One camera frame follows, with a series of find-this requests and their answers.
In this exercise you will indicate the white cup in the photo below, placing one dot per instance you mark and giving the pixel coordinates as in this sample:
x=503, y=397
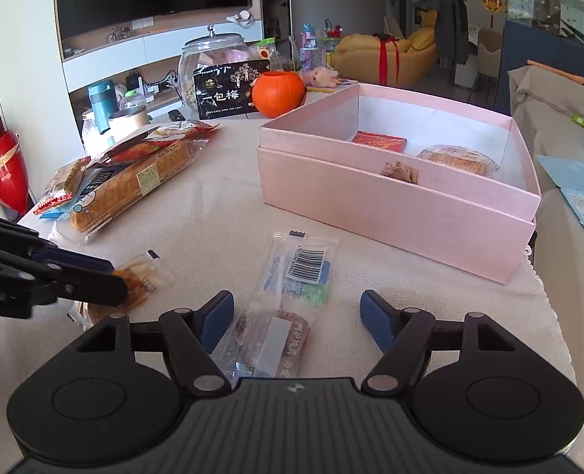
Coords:
x=126, y=119

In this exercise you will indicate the orange carrot toy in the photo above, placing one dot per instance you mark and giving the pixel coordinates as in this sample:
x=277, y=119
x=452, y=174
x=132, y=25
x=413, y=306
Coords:
x=558, y=71

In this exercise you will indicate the small green toy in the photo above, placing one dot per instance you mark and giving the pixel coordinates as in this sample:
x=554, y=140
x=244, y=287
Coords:
x=581, y=121

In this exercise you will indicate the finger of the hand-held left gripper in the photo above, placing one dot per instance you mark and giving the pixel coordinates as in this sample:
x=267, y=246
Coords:
x=74, y=260
x=92, y=292

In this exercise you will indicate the teal thermos bottle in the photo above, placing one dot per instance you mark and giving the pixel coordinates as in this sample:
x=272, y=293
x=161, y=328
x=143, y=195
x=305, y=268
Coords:
x=102, y=103

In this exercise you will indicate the dark blue sofa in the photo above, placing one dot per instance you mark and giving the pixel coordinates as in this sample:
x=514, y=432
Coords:
x=529, y=44

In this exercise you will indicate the cream tablecloth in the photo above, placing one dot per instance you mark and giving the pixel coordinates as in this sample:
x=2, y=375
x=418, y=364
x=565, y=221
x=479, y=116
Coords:
x=198, y=237

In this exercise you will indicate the round pastry packet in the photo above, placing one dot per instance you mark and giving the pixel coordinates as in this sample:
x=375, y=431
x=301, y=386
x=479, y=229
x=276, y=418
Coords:
x=457, y=158

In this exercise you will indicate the black snack bag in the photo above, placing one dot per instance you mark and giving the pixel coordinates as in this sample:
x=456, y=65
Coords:
x=228, y=93

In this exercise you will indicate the orange pumpkin bucket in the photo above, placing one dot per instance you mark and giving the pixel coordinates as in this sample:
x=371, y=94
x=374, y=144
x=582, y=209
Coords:
x=278, y=95

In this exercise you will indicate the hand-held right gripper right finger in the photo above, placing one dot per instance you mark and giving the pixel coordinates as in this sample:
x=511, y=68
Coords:
x=377, y=321

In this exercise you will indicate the red ribbon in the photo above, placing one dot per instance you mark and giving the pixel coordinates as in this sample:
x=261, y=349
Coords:
x=383, y=61

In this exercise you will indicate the small clear brown snack packet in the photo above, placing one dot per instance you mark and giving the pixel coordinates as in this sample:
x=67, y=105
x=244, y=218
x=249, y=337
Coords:
x=146, y=276

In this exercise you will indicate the grey sofa cover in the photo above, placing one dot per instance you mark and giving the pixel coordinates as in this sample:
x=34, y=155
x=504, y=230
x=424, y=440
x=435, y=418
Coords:
x=544, y=108

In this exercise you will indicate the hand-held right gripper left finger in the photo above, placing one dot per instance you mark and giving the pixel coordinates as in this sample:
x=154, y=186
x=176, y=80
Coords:
x=217, y=318

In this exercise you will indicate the yellow plush bear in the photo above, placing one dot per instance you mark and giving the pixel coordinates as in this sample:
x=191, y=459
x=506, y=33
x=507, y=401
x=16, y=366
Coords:
x=361, y=57

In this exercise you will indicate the long braided bread packet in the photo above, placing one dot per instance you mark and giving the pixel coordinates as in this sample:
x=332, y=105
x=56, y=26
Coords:
x=124, y=187

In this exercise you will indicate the light blue printed cardboard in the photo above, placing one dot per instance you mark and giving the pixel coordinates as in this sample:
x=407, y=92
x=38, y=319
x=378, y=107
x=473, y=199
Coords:
x=578, y=192

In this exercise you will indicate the small bicycle figurine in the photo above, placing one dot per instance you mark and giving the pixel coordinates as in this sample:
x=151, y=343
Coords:
x=117, y=34

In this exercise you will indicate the yellow hanging ornament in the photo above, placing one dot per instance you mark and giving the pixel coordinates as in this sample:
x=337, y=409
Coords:
x=493, y=4

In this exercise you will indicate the glass jar with lid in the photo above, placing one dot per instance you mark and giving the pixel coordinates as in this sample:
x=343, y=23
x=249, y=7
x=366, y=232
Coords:
x=208, y=52

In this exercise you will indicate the dark coat on rack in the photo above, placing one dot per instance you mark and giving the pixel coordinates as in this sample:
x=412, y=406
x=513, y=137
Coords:
x=450, y=24

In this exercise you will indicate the colourful kids water bottle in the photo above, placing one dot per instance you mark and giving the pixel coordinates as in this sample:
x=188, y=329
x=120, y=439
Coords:
x=308, y=44

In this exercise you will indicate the glass aquarium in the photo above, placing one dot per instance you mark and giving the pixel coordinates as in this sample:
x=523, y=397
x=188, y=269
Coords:
x=554, y=0

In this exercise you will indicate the black remote control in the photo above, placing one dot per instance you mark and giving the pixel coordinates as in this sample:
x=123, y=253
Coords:
x=176, y=115

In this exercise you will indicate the pink cardboard box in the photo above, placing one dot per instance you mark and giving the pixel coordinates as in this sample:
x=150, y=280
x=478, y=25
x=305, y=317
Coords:
x=395, y=217

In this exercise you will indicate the pink plush toy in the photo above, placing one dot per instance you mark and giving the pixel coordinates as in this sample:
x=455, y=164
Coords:
x=316, y=76

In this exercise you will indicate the blue snack bag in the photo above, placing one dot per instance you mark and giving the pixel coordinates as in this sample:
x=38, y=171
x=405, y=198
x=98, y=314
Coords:
x=97, y=177

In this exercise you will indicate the beige chair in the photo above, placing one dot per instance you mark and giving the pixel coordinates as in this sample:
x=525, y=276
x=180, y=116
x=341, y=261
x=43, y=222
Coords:
x=489, y=54

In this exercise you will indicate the clear barcode snack packet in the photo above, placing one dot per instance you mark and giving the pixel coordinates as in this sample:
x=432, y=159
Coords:
x=299, y=266

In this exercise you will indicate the brown snack packet red edge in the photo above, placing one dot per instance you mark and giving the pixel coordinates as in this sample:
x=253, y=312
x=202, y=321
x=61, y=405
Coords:
x=65, y=177

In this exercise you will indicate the red roast chicken packet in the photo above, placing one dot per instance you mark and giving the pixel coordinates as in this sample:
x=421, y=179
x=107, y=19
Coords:
x=186, y=129

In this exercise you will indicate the white tv cabinet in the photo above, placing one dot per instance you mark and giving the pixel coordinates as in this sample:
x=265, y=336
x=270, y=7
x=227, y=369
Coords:
x=168, y=47

